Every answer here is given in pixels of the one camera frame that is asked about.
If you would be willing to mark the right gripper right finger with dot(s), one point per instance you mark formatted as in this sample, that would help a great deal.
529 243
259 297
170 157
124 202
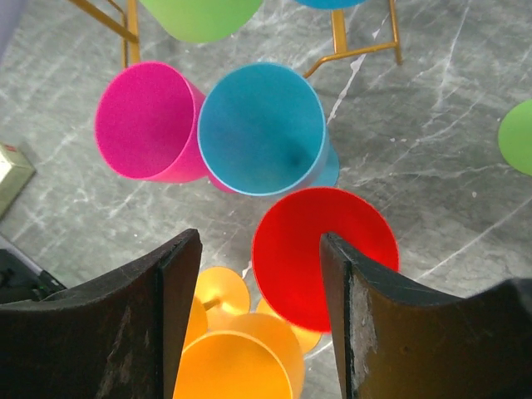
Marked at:
396 338

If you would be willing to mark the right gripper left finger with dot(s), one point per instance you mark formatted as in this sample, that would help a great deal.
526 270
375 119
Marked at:
119 335

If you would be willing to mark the light blue wine glass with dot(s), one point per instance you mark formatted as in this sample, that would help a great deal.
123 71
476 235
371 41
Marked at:
262 132

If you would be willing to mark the green wine glass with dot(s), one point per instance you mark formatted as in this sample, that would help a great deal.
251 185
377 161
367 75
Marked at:
515 139
200 21

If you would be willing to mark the dark blue wine glass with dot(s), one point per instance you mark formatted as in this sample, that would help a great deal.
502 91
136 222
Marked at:
330 4

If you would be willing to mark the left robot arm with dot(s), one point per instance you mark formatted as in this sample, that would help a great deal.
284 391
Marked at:
20 282

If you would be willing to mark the left orange wine glass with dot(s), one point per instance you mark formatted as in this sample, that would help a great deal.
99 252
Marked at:
220 294

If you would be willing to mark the orange wine glass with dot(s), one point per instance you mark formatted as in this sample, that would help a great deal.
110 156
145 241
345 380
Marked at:
220 294
249 355

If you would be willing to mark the red wine glass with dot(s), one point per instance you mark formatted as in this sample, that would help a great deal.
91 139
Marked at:
285 249

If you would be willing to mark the right orange wine glass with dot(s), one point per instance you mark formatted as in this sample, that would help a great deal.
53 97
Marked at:
249 355

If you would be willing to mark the magenta wine glass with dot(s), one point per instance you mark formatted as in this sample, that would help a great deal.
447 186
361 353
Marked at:
146 126

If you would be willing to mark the white box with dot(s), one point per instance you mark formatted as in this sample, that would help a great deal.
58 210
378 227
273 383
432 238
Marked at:
16 171

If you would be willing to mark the gold wire glass rack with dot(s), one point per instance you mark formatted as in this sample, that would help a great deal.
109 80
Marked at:
127 28

